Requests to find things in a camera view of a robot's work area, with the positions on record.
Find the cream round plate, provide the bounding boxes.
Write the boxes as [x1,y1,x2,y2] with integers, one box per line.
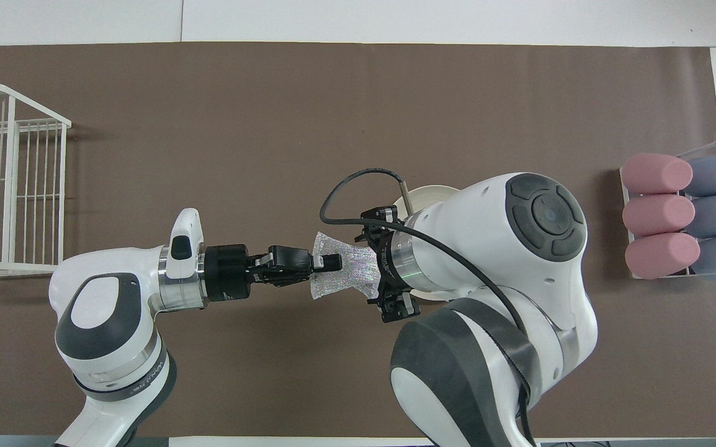
[401,185,462,302]

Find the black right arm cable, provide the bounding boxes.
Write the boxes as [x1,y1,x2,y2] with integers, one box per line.
[320,168,539,447]

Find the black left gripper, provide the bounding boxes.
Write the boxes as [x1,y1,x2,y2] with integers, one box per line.
[204,244,314,303]

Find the pink plastic cup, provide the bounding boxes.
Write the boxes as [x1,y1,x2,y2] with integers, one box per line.
[622,194,696,237]
[625,233,701,280]
[620,153,694,194]

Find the brown table mat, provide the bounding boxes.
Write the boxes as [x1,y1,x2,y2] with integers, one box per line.
[0,42,716,438]

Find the white wire dish rack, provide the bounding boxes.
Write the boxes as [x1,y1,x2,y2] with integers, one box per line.
[0,84,72,278]

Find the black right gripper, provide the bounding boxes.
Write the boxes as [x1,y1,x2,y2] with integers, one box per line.
[311,207,424,324]

